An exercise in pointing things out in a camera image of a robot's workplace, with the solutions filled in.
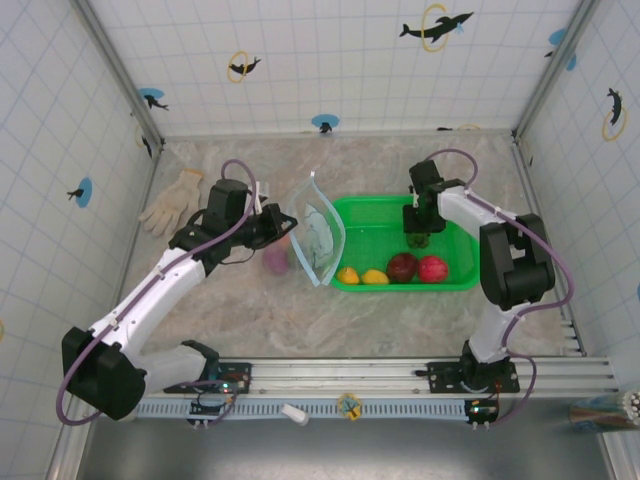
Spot clear zip-top bag blue print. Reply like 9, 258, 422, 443
259, 170, 348, 289

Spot purple toy vegetable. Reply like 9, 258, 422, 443
263, 245, 291, 276

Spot green plastic basket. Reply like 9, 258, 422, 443
329, 194, 480, 293

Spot pink red toy fruit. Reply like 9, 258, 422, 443
417, 255, 450, 285

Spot dark red toy apple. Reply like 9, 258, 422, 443
386, 252, 420, 284

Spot white cotton work glove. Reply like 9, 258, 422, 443
138, 168, 205, 237

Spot white plastic tube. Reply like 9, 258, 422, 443
280, 402, 310, 428

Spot yellow tree sticker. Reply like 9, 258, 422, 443
337, 393, 364, 422

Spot cup of white sticks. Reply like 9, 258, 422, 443
569, 388, 640, 434

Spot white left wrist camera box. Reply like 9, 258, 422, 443
254, 181, 274, 215

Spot blue oval whale wall sticker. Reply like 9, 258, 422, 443
310, 113, 340, 135
66, 177, 95, 208
138, 87, 170, 112
543, 27, 579, 72

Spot aluminium mounting rail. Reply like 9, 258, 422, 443
142, 356, 619, 397

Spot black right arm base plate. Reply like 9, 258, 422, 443
414, 359, 521, 395

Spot large dolphin ring wall sticker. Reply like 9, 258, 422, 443
398, 3, 475, 54

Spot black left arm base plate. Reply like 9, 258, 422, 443
163, 360, 253, 395

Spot small dolphin ring wall sticker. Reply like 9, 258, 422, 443
227, 49, 263, 84
601, 87, 629, 142

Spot aluminium frame post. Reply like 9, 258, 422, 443
69, 0, 166, 150
510, 0, 601, 142

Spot white slotted cable duct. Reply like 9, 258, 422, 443
134, 397, 501, 421

